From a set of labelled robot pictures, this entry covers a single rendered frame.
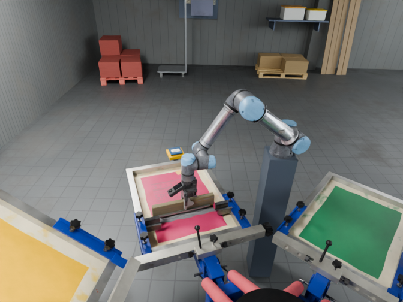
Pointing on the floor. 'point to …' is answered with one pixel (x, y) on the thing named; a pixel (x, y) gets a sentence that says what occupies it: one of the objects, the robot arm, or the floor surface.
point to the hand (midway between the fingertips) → (183, 206)
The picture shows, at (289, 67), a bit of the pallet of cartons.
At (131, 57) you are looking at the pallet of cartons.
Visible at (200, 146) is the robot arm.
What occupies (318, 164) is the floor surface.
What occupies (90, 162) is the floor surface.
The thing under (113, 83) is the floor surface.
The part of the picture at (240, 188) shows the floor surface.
